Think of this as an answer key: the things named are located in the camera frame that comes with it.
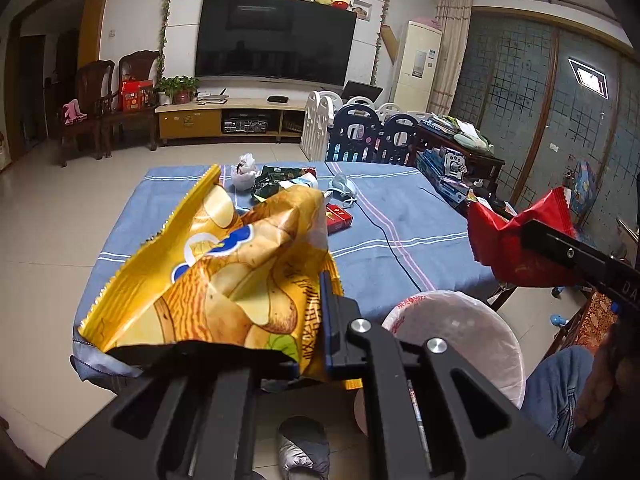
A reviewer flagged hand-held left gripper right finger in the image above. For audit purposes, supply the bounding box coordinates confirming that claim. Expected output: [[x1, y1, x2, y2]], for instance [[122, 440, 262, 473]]
[[319, 271, 576, 480]]

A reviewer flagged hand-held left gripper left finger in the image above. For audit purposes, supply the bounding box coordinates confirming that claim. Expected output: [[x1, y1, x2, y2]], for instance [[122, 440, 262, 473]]
[[47, 341, 302, 480]]

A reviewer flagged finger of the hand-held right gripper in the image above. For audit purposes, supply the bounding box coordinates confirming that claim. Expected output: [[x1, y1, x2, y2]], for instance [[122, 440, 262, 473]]
[[520, 218, 612, 292]]

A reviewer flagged red snack packet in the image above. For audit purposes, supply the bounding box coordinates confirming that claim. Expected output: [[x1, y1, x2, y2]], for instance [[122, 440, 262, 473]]
[[466, 186, 581, 288]]

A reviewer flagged yellow potato chip bag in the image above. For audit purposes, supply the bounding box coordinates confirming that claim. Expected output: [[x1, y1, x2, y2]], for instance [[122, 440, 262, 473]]
[[79, 164, 363, 391]]

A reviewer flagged red cigarette box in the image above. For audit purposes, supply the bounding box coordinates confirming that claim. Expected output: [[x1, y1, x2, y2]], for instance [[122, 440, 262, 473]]
[[324, 203, 354, 234]]

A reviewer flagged trash bin with white bag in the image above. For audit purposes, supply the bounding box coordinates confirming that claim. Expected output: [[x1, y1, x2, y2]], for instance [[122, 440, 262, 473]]
[[352, 290, 527, 436]]

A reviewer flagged blue face mask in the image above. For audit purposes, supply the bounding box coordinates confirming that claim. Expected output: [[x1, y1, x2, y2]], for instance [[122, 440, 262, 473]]
[[326, 173, 361, 209]]

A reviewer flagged person's right hand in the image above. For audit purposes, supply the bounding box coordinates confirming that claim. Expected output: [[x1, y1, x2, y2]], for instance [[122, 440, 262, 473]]
[[574, 320, 640, 431]]

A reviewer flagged colourful toy bag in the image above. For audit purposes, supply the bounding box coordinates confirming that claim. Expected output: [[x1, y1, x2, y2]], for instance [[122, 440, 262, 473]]
[[571, 160, 599, 207]]

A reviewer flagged grey slipper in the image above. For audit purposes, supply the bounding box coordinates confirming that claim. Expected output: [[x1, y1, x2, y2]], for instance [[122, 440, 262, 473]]
[[276, 415, 332, 480]]

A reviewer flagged dark wooden side cabinet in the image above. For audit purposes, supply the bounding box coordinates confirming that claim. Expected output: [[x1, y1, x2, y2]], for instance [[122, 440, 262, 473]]
[[415, 122, 506, 199]]

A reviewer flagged blue striped tablecloth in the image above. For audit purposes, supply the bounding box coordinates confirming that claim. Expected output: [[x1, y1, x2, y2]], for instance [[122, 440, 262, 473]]
[[70, 162, 507, 396]]

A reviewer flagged person's jeans leg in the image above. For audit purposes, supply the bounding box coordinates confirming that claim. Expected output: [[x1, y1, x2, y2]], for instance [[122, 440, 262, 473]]
[[520, 345, 597, 461]]

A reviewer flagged white blue device box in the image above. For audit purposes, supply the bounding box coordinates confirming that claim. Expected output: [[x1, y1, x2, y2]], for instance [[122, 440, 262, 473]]
[[439, 147, 469, 179]]

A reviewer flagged dark green snack packet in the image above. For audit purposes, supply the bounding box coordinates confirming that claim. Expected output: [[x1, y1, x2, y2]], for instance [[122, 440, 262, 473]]
[[250, 165, 321, 204]]

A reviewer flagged pile of books and cloth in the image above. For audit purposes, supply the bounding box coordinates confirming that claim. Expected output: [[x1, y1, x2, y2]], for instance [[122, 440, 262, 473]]
[[422, 115, 496, 156]]

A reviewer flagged white plastic bag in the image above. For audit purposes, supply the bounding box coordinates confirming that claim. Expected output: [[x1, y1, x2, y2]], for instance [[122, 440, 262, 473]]
[[231, 153, 259, 194]]

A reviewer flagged frosted grid glass door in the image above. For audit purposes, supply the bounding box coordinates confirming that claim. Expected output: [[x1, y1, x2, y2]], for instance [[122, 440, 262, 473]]
[[449, 7, 640, 243]]

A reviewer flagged navy playpen panel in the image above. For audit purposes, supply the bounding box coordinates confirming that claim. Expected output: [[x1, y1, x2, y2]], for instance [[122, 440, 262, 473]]
[[325, 103, 384, 164], [372, 113, 421, 167]]

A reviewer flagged white playpen panel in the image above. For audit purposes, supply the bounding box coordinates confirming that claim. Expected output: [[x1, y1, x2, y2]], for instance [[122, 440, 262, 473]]
[[300, 90, 337, 164]]

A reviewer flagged black audio amplifier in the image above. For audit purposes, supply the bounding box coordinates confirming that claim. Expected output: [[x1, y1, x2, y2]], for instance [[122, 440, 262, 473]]
[[222, 117, 266, 135]]

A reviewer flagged black laptop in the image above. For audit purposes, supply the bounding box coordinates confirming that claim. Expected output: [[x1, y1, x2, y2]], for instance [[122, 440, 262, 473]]
[[342, 80, 384, 106]]

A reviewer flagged beige curtain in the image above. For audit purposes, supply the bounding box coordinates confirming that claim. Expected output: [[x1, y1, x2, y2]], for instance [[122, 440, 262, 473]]
[[432, 0, 474, 122]]

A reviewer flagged white standing air conditioner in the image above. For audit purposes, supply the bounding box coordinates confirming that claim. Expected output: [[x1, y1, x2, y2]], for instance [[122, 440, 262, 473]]
[[391, 20, 444, 114]]

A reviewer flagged wooden television cabinet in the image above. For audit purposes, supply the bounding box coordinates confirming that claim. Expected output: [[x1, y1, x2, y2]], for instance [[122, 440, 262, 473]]
[[155, 97, 309, 147]]

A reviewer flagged green potted plant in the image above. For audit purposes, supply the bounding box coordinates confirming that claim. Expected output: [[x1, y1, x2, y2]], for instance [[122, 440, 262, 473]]
[[157, 75, 200, 106]]

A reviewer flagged red gift box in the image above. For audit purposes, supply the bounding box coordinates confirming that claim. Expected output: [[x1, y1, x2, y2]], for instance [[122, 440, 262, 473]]
[[121, 80, 155, 113]]

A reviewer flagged large black television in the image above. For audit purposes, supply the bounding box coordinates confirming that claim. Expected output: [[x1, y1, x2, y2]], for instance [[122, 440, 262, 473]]
[[194, 0, 359, 87]]

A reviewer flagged pink cloth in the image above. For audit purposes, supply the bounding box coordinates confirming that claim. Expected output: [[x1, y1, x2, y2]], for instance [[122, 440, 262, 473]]
[[62, 99, 87, 126]]

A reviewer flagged green ivy garland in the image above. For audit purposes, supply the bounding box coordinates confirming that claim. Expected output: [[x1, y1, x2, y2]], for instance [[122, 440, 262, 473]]
[[156, 0, 180, 82], [371, 0, 392, 87]]

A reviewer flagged dark wooden chair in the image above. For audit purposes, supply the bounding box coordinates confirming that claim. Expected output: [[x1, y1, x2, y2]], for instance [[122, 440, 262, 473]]
[[59, 60, 117, 169], [101, 50, 162, 159]]

